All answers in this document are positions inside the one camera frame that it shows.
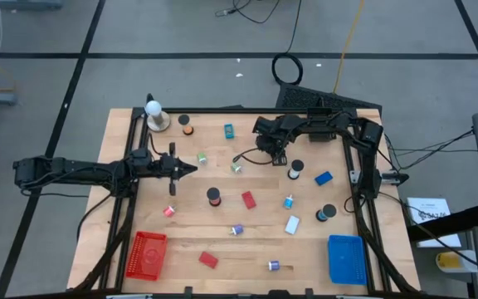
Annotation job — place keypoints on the white booklet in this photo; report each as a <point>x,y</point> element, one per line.
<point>430,207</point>

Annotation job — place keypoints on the blue white USB charger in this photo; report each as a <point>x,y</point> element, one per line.
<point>289,202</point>

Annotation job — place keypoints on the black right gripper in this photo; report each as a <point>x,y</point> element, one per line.
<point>270,143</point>

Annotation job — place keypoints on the orange sand hourglass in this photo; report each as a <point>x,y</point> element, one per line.
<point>183,119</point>

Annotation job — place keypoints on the black aluminium table frame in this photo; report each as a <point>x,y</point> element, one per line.
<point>243,111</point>

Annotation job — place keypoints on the green white USB charger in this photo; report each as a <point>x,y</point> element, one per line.
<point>202,158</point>
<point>236,168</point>

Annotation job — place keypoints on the purple white USB charger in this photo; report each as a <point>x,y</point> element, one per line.
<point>237,229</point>
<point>274,266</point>

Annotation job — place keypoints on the white bulb on wooden base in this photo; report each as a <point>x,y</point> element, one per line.
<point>156,109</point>

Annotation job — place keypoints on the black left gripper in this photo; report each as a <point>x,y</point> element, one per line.
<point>165,167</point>

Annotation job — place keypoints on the red plastic basket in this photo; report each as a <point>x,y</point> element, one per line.
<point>147,255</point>

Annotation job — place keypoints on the pink white USB charger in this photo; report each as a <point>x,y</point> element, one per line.
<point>169,211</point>

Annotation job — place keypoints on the black frame clamp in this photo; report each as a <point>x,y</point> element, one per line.
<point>188,292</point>
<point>308,292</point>

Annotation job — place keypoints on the blue plastic basket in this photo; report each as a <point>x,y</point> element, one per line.
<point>347,259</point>

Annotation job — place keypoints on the blue sand hourglass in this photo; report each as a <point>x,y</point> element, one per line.
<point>329,210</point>

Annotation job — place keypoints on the blue rectangular box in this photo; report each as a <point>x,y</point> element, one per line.
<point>323,178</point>

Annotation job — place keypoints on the red rectangular box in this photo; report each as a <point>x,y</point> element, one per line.
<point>248,200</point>
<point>208,260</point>

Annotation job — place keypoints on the white sand hourglass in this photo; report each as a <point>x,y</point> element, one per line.
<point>297,165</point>

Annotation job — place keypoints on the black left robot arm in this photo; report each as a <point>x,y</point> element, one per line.
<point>77,170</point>

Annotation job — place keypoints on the red sand hourglass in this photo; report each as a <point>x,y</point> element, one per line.
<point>213,193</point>

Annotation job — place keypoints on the white rectangular box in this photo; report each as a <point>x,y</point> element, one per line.
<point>292,225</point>

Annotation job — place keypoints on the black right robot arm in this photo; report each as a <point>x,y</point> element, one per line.
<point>363,137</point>

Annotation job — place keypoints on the black beam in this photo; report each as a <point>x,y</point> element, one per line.
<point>450,224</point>

